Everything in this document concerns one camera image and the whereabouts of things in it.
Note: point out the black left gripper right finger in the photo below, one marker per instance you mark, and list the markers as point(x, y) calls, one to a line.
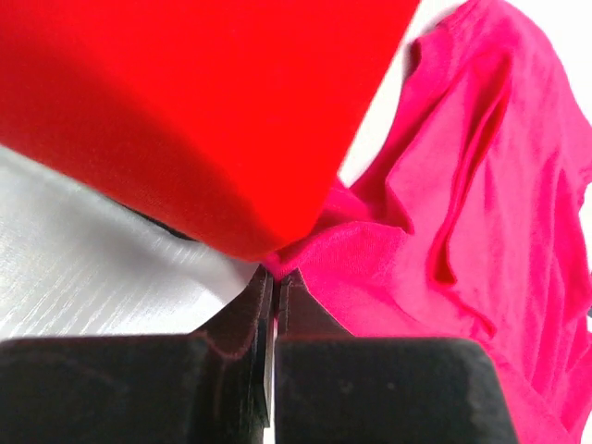
point(300, 314)

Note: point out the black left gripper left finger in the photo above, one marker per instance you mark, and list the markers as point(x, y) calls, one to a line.
point(233, 366)

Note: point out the crimson pink t-shirt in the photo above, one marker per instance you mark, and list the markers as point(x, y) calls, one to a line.
point(467, 222)

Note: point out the folded black t-shirt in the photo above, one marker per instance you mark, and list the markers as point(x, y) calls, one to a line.
point(170, 230)

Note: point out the folded red t-shirt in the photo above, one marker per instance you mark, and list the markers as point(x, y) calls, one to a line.
point(225, 120)

